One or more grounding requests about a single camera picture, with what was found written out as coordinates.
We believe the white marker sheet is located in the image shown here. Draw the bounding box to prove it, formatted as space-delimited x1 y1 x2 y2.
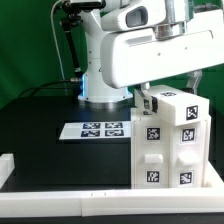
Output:
59 121 131 140

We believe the white cabinet body box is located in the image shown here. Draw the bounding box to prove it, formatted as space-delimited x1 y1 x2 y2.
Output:
131 108 211 187

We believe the white front fence rail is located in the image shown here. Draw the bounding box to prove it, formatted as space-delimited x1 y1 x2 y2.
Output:
0 188 224 218

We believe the black cable hose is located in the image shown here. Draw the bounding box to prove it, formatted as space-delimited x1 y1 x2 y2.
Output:
59 13 84 83

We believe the small white cabinet top block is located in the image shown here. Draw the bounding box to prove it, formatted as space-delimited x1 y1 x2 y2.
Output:
149 85 209 126

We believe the white fence rail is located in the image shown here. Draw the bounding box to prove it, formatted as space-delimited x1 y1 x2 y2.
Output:
206 163 224 188
0 188 224 218

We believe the white right fence rail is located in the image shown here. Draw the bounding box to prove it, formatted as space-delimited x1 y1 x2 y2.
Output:
206 163 224 188

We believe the white cabinet door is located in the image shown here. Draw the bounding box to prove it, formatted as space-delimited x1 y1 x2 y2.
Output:
131 115 169 189
169 121 206 188

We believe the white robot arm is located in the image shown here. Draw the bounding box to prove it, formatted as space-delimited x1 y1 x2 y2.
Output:
57 0 224 108

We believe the white left fence piece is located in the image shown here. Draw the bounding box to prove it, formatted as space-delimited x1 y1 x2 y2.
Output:
0 154 15 189

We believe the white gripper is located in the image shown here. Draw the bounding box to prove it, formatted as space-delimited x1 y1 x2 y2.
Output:
101 14 224 113

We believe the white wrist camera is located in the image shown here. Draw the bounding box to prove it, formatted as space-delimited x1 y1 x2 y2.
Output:
101 2 166 32

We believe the black floor cable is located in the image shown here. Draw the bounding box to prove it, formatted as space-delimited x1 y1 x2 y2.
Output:
18 80 83 98

